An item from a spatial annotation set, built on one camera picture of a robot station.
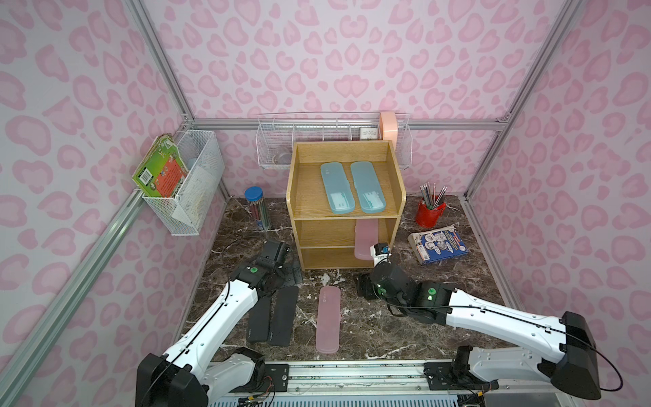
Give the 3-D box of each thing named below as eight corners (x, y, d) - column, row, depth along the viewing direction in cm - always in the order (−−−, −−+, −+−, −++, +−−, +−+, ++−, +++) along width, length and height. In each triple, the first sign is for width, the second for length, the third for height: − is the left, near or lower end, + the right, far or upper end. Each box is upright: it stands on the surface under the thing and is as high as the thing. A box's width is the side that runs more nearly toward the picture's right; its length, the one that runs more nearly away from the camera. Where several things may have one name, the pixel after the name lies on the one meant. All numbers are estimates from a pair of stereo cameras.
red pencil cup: (424, 231, 110) (432, 213, 101) (411, 217, 115) (418, 199, 106) (440, 223, 112) (448, 206, 103) (426, 210, 117) (434, 192, 108)
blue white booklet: (421, 264, 99) (424, 260, 97) (408, 238, 107) (409, 234, 104) (467, 254, 102) (470, 249, 100) (450, 229, 110) (453, 224, 107)
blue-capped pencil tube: (257, 232, 110) (245, 201, 95) (255, 219, 115) (243, 188, 100) (272, 228, 111) (262, 198, 96) (270, 216, 116) (260, 184, 101)
